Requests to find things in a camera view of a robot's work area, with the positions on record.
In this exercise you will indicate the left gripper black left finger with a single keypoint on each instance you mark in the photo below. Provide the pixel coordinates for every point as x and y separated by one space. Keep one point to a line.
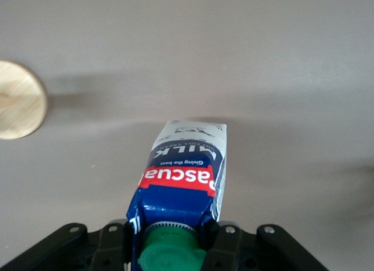
67 250

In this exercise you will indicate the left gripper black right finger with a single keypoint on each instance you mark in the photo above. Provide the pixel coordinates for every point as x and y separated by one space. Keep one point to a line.
251 253

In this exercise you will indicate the blue white milk carton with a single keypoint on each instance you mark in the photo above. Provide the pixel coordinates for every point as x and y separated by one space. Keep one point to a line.
178 180

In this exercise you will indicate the wooden mug tree stand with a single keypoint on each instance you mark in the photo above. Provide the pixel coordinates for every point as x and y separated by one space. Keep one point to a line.
17 101

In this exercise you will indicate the table cover sheet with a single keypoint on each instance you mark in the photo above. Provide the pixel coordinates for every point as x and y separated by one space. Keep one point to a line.
187 49

